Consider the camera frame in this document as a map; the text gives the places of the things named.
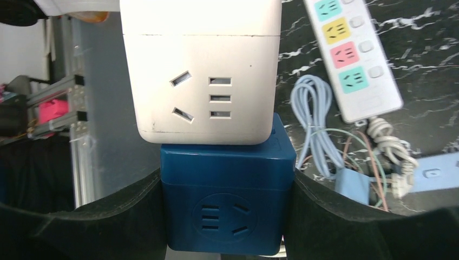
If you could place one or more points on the small light blue charger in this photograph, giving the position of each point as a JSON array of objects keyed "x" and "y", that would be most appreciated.
[{"x": 353, "y": 185}]

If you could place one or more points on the blue power adapter plug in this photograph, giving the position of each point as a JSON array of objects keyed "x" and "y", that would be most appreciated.
[{"x": 228, "y": 199}]

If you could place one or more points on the orange drink bottle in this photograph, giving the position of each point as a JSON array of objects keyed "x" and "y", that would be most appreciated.
[{"x": 90, "y": 16}]

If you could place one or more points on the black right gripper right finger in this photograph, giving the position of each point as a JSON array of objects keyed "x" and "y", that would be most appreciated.
[{"x": 323, "y": 224}]

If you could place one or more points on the long white power strip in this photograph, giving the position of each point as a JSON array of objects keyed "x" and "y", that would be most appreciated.
[{"x": 355, "y": 61}]

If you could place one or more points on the light blue socket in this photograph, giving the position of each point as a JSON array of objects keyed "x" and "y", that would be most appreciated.
[{"x": 437, "y": 172}]

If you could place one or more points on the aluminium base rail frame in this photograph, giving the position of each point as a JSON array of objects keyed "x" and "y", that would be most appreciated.
[{"x": 62, "y": 107}]

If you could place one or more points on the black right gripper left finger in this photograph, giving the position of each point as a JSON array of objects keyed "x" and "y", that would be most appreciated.
[{"x": 128, "y": 224}]

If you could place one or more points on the white cube charger with picture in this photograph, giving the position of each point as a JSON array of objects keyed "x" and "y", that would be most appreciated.
[{"x": 202, "y": 72}]

